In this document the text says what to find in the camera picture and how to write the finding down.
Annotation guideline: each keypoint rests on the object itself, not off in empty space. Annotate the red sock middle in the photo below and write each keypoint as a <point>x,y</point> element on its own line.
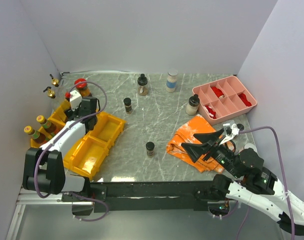
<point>218,92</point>

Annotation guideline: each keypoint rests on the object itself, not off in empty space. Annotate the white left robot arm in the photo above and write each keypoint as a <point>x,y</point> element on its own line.
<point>43,168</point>

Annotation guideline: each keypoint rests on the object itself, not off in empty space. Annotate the red-lid sauce jar back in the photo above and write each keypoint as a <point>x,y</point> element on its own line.
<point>82,87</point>

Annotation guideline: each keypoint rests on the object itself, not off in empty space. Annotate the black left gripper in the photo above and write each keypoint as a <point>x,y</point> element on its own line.
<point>70,112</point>

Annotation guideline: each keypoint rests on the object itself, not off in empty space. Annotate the red sock right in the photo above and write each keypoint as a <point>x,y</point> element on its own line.
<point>244,99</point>

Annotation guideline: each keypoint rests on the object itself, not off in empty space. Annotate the black-lid jar white powder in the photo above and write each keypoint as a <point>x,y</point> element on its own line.
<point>193,104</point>

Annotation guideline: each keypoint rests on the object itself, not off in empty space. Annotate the white-lid jar right edge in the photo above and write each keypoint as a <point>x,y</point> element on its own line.
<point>250,146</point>

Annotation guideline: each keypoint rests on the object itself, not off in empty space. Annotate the spice shaker near right edge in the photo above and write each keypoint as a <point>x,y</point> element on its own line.
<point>240,126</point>

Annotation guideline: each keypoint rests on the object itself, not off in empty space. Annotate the blue-label clear jar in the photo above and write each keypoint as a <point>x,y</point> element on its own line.
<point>171,80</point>

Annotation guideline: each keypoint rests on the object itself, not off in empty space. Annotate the black-cap spice shaker front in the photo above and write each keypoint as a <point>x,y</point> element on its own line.
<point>150,148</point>

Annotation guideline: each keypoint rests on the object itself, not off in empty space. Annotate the black-cap spice shaker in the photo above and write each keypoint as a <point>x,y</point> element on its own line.
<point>150,148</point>
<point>128,105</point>

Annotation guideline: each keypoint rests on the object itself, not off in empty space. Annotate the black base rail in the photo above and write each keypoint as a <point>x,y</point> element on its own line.
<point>171,195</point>

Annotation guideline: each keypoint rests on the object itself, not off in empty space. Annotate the black-lid jar brown powder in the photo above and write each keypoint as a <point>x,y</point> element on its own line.
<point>142,82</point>

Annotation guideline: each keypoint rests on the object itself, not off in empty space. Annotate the yellow compartment bin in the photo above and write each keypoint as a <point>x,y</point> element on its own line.
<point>89,152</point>

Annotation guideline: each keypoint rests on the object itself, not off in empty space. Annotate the pink compartment tray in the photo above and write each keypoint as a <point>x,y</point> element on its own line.
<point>228,107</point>

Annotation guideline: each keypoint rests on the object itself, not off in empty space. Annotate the black-cap spice shaker back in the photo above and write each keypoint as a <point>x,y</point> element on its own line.
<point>128,105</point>

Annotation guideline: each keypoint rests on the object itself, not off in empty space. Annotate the green-label sauce bottle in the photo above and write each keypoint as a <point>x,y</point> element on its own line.
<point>47,125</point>
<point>35,135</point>

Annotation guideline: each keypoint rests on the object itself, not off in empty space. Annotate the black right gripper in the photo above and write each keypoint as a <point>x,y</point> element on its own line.
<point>207,147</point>

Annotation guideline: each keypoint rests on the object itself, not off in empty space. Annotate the orange tie-dye cloth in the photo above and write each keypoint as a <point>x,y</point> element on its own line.
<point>185,134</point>

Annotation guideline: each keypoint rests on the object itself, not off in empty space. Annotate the red sock in tray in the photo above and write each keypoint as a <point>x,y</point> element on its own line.
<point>210,112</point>

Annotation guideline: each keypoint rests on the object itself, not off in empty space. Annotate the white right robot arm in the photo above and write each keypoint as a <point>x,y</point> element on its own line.
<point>252,183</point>

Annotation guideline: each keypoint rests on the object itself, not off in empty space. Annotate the tall oil bottle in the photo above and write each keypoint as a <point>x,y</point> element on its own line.
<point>56,102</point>
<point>57,83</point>

